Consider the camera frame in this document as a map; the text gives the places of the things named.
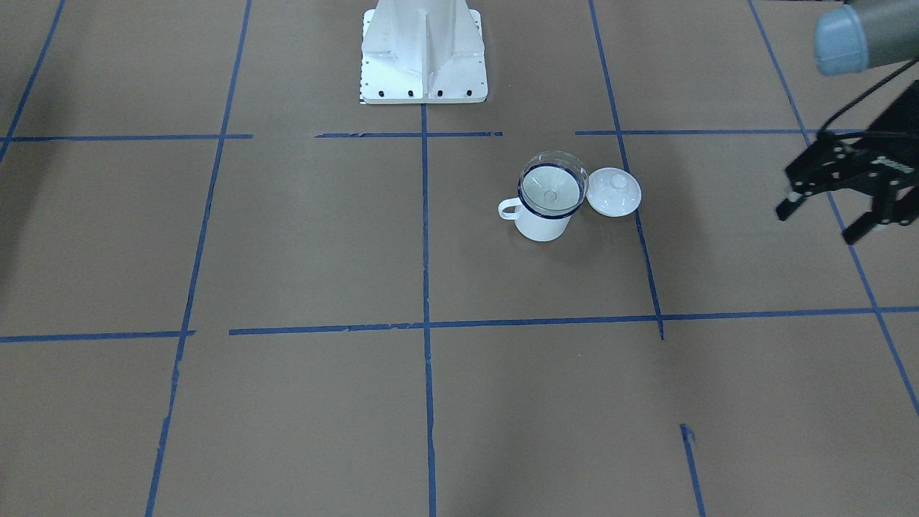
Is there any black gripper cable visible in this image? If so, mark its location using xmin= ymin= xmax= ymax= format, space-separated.
xmin=818 ymin=61 xmax=919 ymax=137

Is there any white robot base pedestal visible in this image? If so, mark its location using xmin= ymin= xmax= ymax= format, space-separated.
xmin=359 ymin=1 xmax=489 ymax=105

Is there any clear plastic funnel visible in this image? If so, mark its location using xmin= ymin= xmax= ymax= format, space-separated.
xmin=516 ymin=151 xmax=589 ymax=220

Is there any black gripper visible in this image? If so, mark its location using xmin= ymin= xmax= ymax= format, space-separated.
xmin=775 ymin=81 xmax=917 ymax=246

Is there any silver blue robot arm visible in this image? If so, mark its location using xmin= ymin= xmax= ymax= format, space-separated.
xmin=775 ymin=1 xmax=918 ymax=245

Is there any white enamel cup blue rim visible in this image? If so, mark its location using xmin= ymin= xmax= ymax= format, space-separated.
xmin=497 ymin=190 xmax=574 ymax=242

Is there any white round cup lid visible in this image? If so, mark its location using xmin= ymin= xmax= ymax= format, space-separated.
xmin=587 ymin=167 xmax=643 ymax=218

